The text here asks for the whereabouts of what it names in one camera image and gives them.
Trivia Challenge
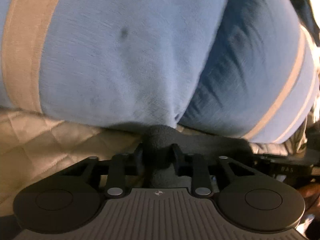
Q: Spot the quilted beige bedspread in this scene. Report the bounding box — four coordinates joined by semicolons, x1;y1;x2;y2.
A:
0;106;313;217

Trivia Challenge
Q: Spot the blue grey-striped pillow with stain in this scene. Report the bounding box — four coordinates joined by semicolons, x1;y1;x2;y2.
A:
0;0;233;133

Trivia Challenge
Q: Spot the person's right hand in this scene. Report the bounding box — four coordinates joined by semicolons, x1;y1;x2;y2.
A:
298;184;320;212

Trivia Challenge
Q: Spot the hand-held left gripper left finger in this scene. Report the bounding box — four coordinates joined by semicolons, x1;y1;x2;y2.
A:
70;142;145;198

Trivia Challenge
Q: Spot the black cloth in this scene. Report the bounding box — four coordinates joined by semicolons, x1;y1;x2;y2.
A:
281;0;320;46

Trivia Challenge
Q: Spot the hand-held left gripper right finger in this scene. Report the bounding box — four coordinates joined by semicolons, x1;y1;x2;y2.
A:
171;143;253;197

